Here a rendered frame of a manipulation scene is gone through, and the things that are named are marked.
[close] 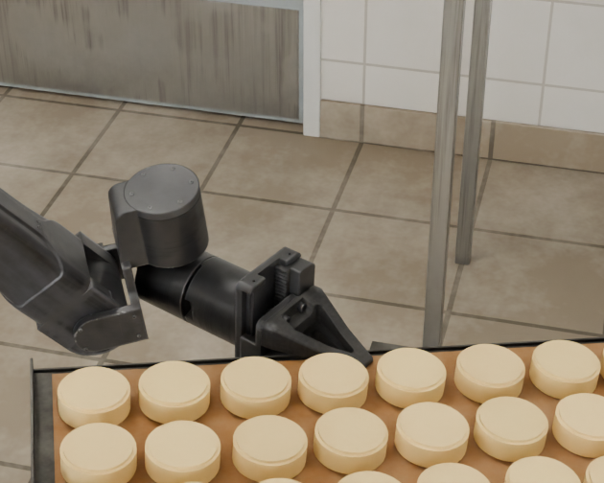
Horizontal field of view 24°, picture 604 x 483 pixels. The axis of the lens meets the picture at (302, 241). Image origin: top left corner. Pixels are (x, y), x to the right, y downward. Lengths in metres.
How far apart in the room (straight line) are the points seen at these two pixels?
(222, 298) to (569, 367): 0.26
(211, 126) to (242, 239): 0.48
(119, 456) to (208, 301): 0.19
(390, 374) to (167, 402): 0.16
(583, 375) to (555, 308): 1.74
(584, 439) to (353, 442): 0.16
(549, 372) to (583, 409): 0.04
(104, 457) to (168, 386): 0.08
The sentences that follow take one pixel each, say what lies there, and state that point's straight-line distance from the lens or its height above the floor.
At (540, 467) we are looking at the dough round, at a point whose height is 1.01.
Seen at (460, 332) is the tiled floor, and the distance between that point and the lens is 2.68.
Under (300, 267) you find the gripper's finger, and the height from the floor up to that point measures 1.04.
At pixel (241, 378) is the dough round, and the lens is 0.99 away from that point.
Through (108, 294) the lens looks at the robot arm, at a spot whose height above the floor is 1.01.
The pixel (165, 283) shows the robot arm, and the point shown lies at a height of 1.01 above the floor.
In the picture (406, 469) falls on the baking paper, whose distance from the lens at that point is 0.96.
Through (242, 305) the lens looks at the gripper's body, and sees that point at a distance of 1.04.
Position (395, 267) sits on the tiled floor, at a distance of 2.84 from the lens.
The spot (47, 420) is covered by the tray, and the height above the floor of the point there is 1.00.
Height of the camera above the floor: 1.65
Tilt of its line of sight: 35 degrees down
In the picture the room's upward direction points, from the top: straight up
